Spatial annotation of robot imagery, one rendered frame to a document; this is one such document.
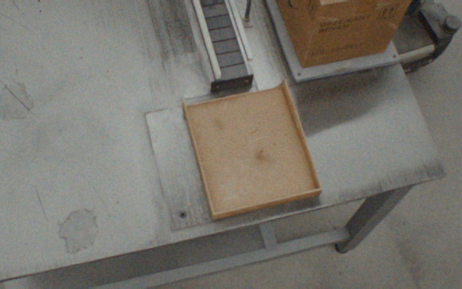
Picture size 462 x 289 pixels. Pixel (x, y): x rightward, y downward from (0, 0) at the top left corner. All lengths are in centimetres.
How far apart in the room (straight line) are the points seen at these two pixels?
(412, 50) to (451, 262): 83
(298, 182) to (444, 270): 109
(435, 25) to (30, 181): 169
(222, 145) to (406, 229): 112
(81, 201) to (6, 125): 28
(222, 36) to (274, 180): 39
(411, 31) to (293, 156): 118
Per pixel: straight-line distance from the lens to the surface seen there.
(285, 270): 227
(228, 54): 155
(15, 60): 166
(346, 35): 152
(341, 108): 158
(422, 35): 255
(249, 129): 151
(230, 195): 144
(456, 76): 281
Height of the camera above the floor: 218
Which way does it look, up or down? 66 degrees down
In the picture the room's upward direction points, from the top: 8 degrees clockwise
